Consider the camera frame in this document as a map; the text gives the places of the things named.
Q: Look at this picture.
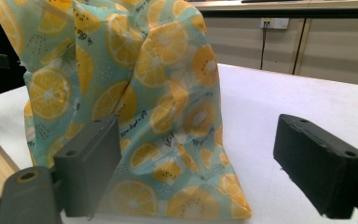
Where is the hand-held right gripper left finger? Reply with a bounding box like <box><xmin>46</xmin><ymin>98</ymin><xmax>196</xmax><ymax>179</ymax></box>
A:
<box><xmin>53</xmin><ymin>115</ymin><xmax>122</xmax><ymax>218</ymax></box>

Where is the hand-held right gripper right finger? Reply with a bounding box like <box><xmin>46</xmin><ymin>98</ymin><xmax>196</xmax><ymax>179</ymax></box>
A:
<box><xmin>273</xmin><ymin>113</ymin><xmax>358</xmax><ymax>219</ymax></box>

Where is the lemon print cloth bag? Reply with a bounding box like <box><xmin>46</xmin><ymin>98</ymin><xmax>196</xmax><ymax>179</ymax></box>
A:
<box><xmin>0</xmin><ymin>0</ymin><xmax>253</xmax><ymax>220</ymax></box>

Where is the black horizontal bar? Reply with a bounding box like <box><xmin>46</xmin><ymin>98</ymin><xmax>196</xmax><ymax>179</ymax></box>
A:
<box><xmin>199</xmin><ymin>8</ymin><xmax>358</xmax><ymax>19</ymax></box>

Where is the black wall cable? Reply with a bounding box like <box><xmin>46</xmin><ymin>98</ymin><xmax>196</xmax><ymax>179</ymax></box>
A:
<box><xmin>259</xmin><ymin>21</ymin><xmax>269</xmax><ymax>71</ymax></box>

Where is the white wall socket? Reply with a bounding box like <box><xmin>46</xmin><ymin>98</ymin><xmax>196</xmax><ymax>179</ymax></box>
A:
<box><xmin>260</xmin><ymin>17</ymin><xmax>290</xmax><ymax>31</ymax></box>

